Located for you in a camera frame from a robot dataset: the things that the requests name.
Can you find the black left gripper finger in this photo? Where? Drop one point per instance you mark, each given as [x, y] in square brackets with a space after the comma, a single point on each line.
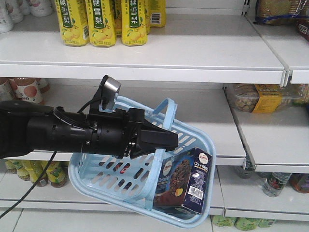
[153, 134]
[139, 148]

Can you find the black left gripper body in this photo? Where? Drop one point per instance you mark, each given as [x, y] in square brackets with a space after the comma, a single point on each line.
[114, 133]

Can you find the light blue shopping basket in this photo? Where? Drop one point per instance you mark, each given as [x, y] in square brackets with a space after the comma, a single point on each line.
[131, 183]

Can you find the dark blue cookie box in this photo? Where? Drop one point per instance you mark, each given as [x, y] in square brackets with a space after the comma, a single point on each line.
[182, 183]

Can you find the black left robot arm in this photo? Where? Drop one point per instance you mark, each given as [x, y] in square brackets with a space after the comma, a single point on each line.
[26, 126]

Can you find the lower white shelf board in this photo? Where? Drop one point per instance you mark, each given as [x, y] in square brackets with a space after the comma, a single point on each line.
[12, 188]

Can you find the peach drink bottle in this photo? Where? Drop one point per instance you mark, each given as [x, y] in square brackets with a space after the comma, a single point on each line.
[27, 90]

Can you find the yellow pear drink bottle two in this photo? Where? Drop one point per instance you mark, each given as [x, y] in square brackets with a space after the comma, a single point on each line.
[101, 23]

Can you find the clear cookie package yellow label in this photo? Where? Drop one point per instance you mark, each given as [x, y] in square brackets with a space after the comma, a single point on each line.
[263, 98]

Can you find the upper white shelf board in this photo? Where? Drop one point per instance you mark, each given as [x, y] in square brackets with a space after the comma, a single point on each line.
[190, 48]

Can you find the yellow pear drink bottle three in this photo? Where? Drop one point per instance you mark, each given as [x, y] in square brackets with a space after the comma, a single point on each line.
[134, 30]

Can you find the yellow pear drink bottle four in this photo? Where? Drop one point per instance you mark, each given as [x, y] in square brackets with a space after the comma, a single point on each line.
[157, 13]

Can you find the yellow pear drink bottle one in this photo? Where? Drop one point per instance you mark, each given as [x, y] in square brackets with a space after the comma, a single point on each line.
[72, 20]

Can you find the right middle shelf board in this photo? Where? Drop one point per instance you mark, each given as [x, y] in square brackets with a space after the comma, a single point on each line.
[276, 142]

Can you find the right upper shelf board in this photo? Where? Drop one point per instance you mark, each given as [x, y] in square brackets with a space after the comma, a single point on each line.
[290, 48]

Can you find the blue cracker bag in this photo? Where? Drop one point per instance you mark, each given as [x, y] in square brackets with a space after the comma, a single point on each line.
[281, 12]

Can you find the white yogurt bottle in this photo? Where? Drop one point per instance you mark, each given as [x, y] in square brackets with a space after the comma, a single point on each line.
[6, 23]

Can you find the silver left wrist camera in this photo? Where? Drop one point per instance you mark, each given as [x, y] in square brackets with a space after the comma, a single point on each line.
[106, 95]

